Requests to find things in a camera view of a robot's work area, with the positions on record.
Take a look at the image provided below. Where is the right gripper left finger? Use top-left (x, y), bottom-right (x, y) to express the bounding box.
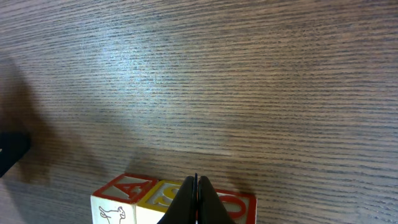
top-left (158, 175), bottom-right (198, 224)

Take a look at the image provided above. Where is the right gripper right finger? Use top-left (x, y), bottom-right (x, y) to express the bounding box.
top-left (198, 176), bottom-right (234, 224)

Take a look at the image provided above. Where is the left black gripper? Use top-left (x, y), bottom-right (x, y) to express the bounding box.
top-left (0, 132), bottom-right (31, 177)

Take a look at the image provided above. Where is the green edged block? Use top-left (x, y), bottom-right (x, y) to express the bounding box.
top-left (90, 173), bottom-right (158, 224)
top-left (136, 180), bottom-right (182, 224)

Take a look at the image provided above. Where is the blue edged wooden block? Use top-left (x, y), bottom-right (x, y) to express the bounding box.
top-left (216, 189), bottom-right (257, 224)

